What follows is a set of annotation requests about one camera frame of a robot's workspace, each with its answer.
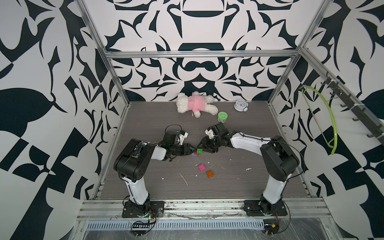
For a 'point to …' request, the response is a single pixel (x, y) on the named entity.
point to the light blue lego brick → (193, 154)
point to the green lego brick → (200, 151)
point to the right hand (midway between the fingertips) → (198, 146)
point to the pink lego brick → (201, 167)
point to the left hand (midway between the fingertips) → (193, 148)
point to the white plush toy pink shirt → (196, 104)
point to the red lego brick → (196, 153)
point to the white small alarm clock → (241, 105)
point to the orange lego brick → (210, 174)
